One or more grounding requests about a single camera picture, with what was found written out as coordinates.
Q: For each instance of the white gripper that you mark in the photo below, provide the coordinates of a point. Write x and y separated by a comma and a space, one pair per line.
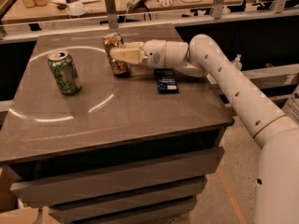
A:
154, 53

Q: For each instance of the orange soda can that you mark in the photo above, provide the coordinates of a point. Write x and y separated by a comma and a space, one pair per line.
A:
111, 41

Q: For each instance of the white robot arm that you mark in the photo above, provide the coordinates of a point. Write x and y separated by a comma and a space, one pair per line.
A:
277, 134

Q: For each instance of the green soda can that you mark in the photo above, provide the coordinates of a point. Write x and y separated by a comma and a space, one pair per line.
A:
64, 71

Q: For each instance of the grey drawer cabinet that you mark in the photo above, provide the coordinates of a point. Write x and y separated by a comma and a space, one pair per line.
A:
115, 152

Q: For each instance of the right clear sanitizer bottle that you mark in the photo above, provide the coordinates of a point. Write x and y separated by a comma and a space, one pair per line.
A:
237, 62

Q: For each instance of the metal railing post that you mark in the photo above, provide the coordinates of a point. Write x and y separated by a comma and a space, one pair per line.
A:
112, 17

